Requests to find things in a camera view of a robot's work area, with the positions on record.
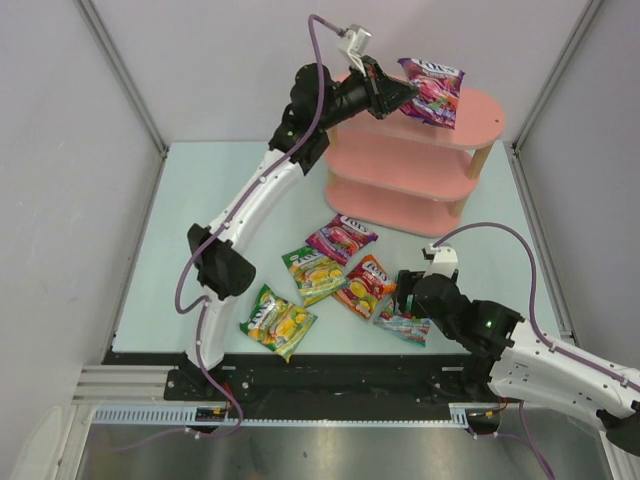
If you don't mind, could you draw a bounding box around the purple berries candy bag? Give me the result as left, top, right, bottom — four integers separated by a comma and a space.
397, 57, 465, 130
305, 214, 378, 266

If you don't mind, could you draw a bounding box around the orange fruits candy bag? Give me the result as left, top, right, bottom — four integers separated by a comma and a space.
332, 255, 396, 320

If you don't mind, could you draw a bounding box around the green spring tea candy bag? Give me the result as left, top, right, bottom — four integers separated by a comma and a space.
282, 245, 346, 307

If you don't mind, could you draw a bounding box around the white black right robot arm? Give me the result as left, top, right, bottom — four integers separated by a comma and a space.
394, 270, 639, 455

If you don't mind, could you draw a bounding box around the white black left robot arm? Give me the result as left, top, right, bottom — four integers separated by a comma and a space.
174, 56, 418, 371

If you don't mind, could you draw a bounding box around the teal mint blossom candy bag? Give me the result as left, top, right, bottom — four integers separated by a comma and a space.
373, 298, 431, 347

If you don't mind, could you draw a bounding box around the pink three-tier shelf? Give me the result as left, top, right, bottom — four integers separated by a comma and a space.
325, 87, 506, 237

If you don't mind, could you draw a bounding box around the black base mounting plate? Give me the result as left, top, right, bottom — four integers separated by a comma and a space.
102, 352, 506, 406

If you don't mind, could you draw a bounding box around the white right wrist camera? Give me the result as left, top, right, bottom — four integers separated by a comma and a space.
422, 244, 458, 278

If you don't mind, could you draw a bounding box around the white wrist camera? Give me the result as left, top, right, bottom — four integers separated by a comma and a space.
338, 24, 371, 72
422, 244, 458, 278

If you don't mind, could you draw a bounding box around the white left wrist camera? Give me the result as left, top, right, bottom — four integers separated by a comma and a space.
338, 24, 371, 72

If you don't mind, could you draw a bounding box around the white slotted cable duct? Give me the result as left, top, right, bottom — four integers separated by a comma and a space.
92, 403, 497, 428

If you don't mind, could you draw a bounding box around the aluminium corner frame post right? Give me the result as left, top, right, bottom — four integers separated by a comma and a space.
511, 0, 605, 156

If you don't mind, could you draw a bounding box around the aluminium corner frame post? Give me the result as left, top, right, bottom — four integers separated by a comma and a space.
511, 0, 605, 156
73, 0, 169, 159

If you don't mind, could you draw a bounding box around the aluminium corner frame post left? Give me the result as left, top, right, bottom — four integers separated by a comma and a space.
73, 0, 169, 159

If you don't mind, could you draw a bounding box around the aluminium front rail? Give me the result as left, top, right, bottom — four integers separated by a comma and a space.
73, 365, 170, 405

